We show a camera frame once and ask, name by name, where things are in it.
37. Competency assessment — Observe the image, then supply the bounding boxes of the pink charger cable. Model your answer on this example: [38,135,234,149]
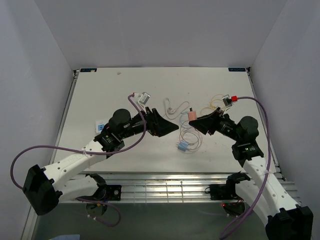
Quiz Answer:
[179,119,202,153]

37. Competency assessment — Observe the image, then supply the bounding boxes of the blue charger plug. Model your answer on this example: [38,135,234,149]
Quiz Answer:
[177,141,189,152]

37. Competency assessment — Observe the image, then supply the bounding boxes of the left blue corner label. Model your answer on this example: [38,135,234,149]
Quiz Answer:
[80,68,97,73]

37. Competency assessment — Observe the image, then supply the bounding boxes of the white power strip cord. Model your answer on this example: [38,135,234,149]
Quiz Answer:
[163,97,190,119]

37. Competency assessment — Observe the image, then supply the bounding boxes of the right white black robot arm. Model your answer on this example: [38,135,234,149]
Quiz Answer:
[189,108,314,240]

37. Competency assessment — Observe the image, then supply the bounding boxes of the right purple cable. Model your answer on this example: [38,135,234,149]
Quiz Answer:
[218,95,274,240]

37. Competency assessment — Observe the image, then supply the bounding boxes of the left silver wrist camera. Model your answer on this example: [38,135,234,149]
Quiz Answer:
[137,92,151,106]

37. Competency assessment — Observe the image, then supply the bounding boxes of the blue corner label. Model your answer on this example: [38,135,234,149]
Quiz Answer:
[80,68,97,73]
[228,67,247,72]

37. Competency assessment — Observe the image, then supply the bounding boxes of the pink charger plug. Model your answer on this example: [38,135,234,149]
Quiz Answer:
[187,107,197,122]

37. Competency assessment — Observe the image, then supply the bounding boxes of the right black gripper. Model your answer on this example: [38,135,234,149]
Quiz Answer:
[188,107,242,143]

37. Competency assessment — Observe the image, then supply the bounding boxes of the right blue corner label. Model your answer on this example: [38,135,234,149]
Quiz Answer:
[228,67,247,72]

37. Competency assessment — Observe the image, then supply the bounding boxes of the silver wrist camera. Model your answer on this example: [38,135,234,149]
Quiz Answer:
[221,94,232,108]
[137,92,151,106]

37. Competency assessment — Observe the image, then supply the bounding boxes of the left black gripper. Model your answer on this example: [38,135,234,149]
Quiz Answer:
[119,106,179,140]

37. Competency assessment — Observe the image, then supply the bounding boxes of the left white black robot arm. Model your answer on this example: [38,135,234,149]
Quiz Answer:
[22,107,179,216]

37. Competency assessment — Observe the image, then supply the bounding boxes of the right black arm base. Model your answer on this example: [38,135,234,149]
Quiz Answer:
[204,172,251,200]

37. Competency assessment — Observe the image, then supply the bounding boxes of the yellow thin cable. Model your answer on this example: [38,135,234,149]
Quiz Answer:
[201,93,226,116]

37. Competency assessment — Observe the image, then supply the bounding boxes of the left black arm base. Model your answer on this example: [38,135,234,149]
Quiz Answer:
[85,173,122,202]

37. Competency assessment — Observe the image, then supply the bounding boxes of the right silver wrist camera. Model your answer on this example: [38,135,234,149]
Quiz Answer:
[221,94,232,108]

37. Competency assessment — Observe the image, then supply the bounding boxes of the white colourful power strip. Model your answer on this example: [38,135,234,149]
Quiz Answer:
[95,120,106,134]

